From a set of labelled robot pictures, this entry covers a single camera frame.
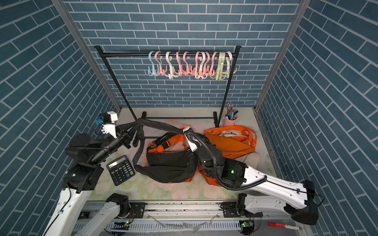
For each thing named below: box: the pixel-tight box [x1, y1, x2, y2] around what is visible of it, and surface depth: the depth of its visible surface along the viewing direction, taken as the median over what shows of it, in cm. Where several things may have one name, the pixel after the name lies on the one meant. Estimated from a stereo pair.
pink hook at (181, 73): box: [173, 51, 186, 77], surface depth 72 cm
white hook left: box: [164, 51, 180, 80], surface depth 71 cm
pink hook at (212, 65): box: [210, 51, 219, 77], surface depth 70 cm
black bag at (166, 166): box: [132, 118, 198, 183], surface depth 77 cm
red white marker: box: [268, 222, 303, 231], surface depth 71 cm
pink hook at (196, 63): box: [191, 51, 200, 77], surface depth 70 cm
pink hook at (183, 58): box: [182, 51, 193, 76], surface depth 69 cm
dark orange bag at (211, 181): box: [197, 163, 222, 187], surface depth 79 cm
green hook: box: [211, 51, 227, 81], surface depth 71 cm
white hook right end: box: [225, 51, 233, 78], surface depth 67 cm
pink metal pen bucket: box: [223, 113, 239, 126], surface depth 104 cm
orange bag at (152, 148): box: [146, 142, 165, 154], surface depth 88 cm
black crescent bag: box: [134, 150, 197, 183], surface depth 80 cm
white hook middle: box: [198, 51, 207, 80], surface depth 71 cm
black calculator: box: [106, 154, 136, 186], surface depth 87 cm
